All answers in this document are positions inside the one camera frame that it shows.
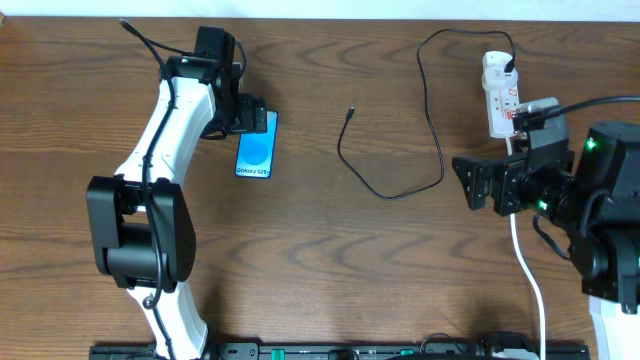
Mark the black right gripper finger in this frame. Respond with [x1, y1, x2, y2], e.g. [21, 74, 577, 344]
[452, 156, 494, 175]
[464, 172, 492, 210]

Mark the blue screen Galaxy smartphone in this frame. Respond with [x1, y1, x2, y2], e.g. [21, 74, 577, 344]
[235, 111, 278, 179]

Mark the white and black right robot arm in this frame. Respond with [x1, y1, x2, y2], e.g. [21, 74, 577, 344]
[452, 119, 639, 359]

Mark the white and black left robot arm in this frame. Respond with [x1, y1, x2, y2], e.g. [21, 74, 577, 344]
[86, 56, 278, 359]

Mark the white USB charger plug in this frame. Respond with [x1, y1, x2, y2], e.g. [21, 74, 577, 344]
[482, 51, 518, 92]

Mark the white power strip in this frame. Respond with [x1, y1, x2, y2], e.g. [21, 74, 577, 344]
[482, 73, 519, 138]

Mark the white power strip cord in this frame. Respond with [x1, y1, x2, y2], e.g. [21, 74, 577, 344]
[504, 135, 547, 360]

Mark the black USB charging cable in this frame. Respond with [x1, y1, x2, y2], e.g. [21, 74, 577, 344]
[337, 28, 517, 202]

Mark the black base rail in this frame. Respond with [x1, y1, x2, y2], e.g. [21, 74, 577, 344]
[88, 339, 591, 360]

